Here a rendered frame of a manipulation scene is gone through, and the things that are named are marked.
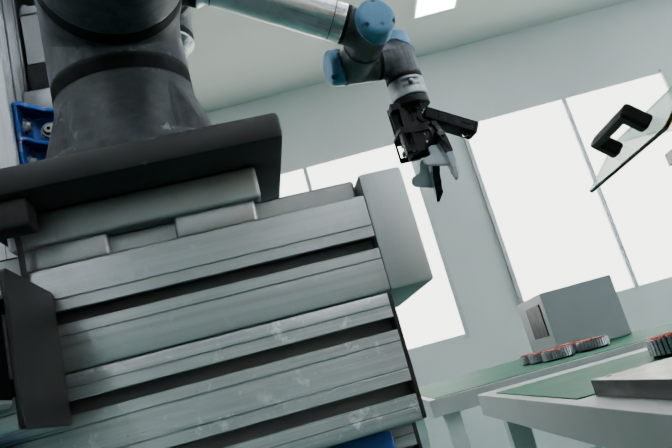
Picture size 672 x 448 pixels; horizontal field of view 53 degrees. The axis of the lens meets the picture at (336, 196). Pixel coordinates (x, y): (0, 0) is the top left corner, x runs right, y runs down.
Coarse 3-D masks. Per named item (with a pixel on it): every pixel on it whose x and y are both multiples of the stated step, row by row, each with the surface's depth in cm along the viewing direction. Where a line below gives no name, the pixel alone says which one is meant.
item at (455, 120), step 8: (424, 112) 136; (432, 112) 135; (440, 112) 135; (432, 120) 135; (440, 120) 135; (448, 120) 135; (456, 120) 135; (464, 120) 136; (472, 120) 136; (448, 128) 137; (456, 128) 136; (464, 128) 135; (472, 128) 135; (464, 136) 137; (472, 136) 138
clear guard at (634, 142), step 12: (660, 108) 75; (660, 120) 72; (624, 132) 90; (636, 132) 82; (648, 132) 75; (660, 132) 70; (624, 144) 85; (636, 144) 78; (648, 144) 73; (624, 156) 81; (612, 168) 84; (600, 180) 88
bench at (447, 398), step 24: (624, 336) 278; (648, 336) 219; (576, 360) 202; (432, 384) 353; (456, 384) 263; (480, 384) 210; (504, 384) 201; (432, 408) 200; (456, 408) 200; (456, 432) 201
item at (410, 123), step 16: (416, 96) 135; (400, 112) 135; (416, 112) 136; (400, 128) 132; (416, 128) 132; (432, 128) 133; (400, 144) 137; (416, 144) 131; (432, 144) 132; (400, 160) 137; (416, 160) 137
